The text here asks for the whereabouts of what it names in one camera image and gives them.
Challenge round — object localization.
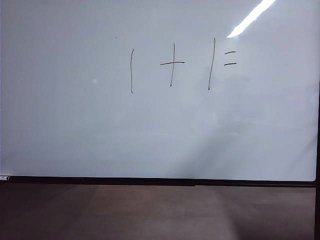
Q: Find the white whiteboard with black writing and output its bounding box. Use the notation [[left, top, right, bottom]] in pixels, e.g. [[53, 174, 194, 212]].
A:
[[0, 0, 320, 182]]

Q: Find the black whiteboard bottom rail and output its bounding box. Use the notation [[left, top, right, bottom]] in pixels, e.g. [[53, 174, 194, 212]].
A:
[[0, 175, 320, 188]]

